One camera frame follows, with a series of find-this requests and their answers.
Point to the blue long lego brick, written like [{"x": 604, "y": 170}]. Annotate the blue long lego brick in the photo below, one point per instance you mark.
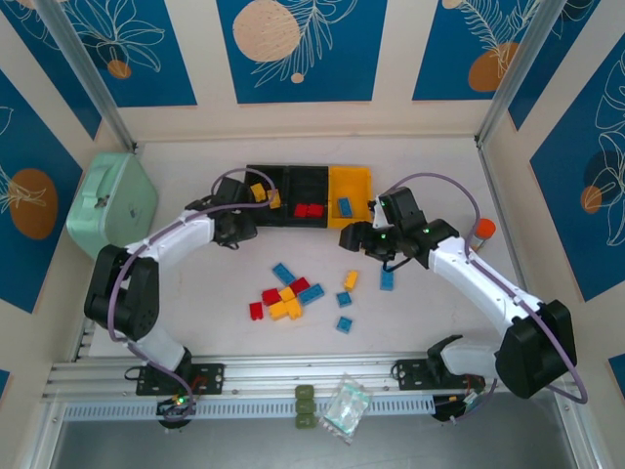
[
  {"x": 387, "y": 281},
  {"x": 345, "y": 206},
  {"x": 312, "y": 293},
  {"x": 283, "y": 272}
]

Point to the yellow lego brick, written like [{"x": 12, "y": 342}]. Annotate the yellow lego brick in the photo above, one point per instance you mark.
[
  {"x": 286, "y": 293},
  {"x": 350, "y": 280},
  {"x": 274, "y": 199},
  {"x": 277, "y": 310},
  {"x": 294, "y": 308},
  {"x": 257, "y": 191}
]

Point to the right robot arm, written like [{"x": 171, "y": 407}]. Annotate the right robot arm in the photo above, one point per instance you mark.
[{"x": 488, "y": 288}]

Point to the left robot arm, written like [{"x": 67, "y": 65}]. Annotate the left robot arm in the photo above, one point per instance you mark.
[{"x": 122, "y": 293}]

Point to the black plastic bin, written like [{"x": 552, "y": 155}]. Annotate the black plastic bin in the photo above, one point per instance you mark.
[
  {"x": 307, "y": 188},
  {"x": 276, "y": 220}
]

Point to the yellow plastic bin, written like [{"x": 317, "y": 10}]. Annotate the yellow plastic bin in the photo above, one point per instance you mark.
[{"x": 349, "y": 183}]

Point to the blue square lego brick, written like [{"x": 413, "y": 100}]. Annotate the blue square lego brick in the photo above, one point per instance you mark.
[
  {"x": 344, "y": 299},
  {"x": 345, "y": 324}
]

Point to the red long lego brick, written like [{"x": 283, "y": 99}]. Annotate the red long lego brick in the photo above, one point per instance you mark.
[{"x": 300, "y": 285}]

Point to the orange-lid bottle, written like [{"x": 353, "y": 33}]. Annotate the orange-lid bottle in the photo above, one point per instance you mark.
[{"x": 484, "y": 229}]

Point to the mint green carrying case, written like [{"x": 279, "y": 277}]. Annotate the mint green carrying case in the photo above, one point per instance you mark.
[{"x": 117, "y": 205}]

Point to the olive green pad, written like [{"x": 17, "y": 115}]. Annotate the olive green pad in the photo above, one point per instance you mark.
[
  {"x": 305, "y": 406},
  {"x": 305, "y": 392},
  {"x": 305, "y": 421}
]

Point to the clear plastic bag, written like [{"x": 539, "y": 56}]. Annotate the clear plastic bag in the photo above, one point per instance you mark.
[{"x": 344, "y": 408}]

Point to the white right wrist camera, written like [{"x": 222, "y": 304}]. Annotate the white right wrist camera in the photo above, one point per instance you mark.
[{"x": 380, "y": 220}]

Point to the aluminium side rail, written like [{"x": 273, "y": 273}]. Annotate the aluminium side rail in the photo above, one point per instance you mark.
[
  {"x": 490, "y": 181},
  {"x": 84, "y": 347}
]

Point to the wide aluminium base rail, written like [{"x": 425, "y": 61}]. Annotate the wide aluminium base rail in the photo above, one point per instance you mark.
[{"x": 312, "y": 371}]

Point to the aluminium frame post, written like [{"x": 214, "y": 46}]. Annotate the aluminium frame post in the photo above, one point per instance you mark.
[
  {"x": 95, "y": 83},
  {"x": 513, "y": 73}
]

